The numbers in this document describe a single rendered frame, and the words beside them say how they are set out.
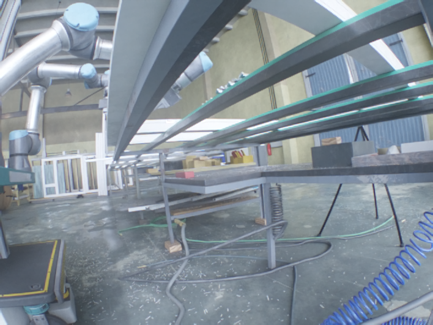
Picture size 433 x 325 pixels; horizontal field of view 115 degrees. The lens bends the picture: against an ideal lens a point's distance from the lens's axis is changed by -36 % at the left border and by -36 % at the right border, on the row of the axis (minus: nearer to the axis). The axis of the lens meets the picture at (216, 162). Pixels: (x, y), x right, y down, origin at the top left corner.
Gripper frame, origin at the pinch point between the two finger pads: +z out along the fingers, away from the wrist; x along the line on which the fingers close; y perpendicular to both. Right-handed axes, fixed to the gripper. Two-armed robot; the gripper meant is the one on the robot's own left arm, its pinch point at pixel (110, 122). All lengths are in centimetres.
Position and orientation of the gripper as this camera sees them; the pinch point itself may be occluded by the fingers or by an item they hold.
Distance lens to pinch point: 127.1
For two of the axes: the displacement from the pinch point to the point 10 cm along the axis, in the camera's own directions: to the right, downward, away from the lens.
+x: -8.7, 0.9, -4.8
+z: 1.1, 9.9, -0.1
